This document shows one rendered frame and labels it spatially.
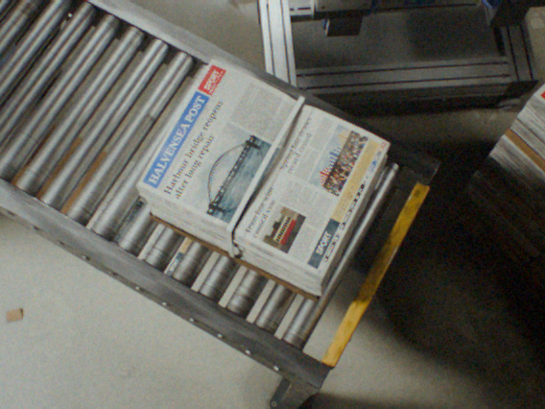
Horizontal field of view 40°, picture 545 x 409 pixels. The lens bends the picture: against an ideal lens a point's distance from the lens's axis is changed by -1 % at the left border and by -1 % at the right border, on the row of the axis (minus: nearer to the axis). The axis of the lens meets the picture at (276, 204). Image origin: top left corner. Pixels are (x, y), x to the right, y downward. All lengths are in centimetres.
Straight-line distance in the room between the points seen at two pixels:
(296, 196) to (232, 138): 16
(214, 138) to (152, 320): 107
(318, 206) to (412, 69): 114
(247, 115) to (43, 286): 122
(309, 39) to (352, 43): 14
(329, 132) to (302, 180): 10
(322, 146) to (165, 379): 115
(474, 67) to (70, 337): 149
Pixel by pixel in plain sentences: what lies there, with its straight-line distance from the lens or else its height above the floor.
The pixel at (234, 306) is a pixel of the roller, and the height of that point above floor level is 80.
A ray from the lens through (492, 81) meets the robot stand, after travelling 244.
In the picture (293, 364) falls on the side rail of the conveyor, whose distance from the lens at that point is 150.
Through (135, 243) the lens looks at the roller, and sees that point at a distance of 156.
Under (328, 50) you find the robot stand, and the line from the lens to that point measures 241.
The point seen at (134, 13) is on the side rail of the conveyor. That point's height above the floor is 80.
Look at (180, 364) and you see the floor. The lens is 231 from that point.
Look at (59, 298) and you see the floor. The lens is 241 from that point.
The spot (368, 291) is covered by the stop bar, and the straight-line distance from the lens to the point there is 152.
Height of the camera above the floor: 229
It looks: 72 degrees down
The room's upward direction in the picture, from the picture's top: 5 degrees clockwise
